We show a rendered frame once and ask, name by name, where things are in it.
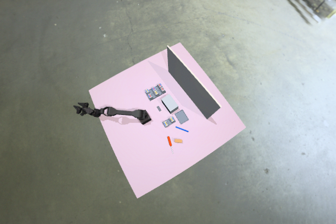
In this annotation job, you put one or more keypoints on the large grey flat panel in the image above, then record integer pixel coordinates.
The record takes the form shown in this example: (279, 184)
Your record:
(192, 86)

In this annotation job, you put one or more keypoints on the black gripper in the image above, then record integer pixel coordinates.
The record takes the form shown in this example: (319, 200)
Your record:
(84, 107)

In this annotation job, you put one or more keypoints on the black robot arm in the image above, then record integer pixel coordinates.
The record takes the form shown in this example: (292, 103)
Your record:
(139, 114)

